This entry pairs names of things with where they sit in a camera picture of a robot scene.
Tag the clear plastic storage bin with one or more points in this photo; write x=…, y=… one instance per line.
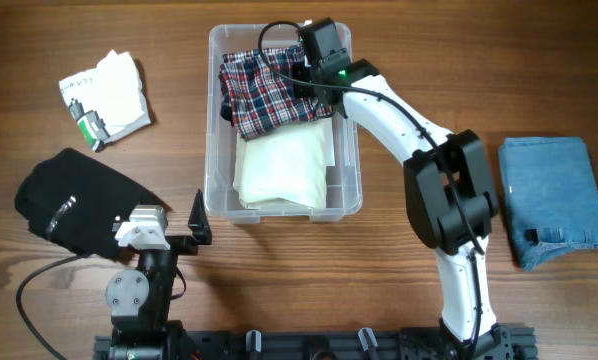
x=343, y=176

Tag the red navy plaid shirt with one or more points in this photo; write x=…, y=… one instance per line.
x=257, y=94

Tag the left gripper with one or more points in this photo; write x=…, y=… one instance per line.
x=188, y=245

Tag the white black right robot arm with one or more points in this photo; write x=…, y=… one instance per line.
x=450, y=200

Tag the cream folded cloth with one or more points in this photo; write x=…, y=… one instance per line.
x=286, y=166

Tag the blue denim jeans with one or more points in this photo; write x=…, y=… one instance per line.
x=551, y=197

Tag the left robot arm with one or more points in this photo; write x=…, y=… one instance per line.
x=140, y=298

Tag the black folded garment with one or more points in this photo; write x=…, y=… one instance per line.
x=73, y=201

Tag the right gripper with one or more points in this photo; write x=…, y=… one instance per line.
x=302, y=88

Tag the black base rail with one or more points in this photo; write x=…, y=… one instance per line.
x=404, y=344

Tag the white printed folded shirt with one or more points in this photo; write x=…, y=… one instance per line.
x=107, y=102

